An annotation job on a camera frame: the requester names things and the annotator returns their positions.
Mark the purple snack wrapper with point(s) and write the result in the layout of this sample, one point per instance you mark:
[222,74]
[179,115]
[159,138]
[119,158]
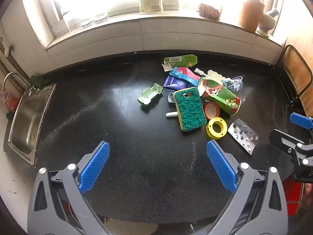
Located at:
[176,82]

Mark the red jar lid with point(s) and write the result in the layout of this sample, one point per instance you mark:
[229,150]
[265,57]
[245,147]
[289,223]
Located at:
[207,110]

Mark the yellow plastic tape spool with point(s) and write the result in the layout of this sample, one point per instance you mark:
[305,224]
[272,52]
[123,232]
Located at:
[221,127]

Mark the white mortar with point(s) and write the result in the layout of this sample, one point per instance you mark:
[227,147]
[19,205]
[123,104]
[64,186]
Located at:
[266,23]

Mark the red patterned cloth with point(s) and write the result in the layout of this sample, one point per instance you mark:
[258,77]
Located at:
[8,101]

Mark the bag of brown grains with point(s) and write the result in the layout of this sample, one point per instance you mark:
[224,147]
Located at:
[209,11]

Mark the crumpled clear plastic cup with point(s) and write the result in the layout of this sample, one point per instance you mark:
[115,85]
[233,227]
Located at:
[234,84]

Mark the blue and red wrapper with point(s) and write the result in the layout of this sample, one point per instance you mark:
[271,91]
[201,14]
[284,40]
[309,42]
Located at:
[187,73]

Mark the green carton piece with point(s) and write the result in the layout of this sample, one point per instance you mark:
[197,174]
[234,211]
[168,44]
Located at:
[182,59]

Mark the white torn paper scrap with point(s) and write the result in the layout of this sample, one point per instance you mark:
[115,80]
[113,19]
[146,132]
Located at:
[168,67]

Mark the cartoon print paper cup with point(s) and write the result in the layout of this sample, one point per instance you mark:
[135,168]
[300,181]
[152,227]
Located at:
[220,95]

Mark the stainless steel sink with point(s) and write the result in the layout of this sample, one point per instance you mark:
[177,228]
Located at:
[27,122]

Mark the metal faucet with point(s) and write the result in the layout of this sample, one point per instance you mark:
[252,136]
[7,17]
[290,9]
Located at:
[9,74]

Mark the small white tube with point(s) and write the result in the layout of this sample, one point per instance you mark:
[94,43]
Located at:
[172,114]

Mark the clear glass jar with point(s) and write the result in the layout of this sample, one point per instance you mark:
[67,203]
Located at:
[87,21]
[72,23]
[101,18]

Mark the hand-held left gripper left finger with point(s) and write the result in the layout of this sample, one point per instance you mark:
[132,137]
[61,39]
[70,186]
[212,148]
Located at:
[95,166]

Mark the dark green cloth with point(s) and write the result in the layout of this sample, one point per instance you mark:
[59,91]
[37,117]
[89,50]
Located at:
[39,80]

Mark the silver pill blister pack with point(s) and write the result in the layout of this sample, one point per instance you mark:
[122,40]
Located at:
[243,135]

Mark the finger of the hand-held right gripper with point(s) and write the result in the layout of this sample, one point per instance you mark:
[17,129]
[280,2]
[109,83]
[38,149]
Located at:
[283,140]
[300,120]

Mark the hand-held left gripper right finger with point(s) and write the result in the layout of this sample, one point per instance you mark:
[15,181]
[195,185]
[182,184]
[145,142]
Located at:
[221,166]

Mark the wooden chair with metal frame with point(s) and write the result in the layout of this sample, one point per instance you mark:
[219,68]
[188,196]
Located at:
[297,68]

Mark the green scouring sponge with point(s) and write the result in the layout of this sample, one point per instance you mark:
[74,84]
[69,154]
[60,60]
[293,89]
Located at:
[190,109]

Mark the labelled clear plastic bag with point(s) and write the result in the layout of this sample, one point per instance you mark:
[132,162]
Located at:
[150,2]

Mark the terracotta utensil holder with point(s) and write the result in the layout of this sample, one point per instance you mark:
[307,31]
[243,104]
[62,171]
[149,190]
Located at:
[250,14]

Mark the small foil blister piece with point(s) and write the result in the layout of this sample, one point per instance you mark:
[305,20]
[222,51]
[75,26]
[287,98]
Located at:
[170,98]

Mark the red container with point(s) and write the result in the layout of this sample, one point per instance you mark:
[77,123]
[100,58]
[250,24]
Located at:
[292,195]

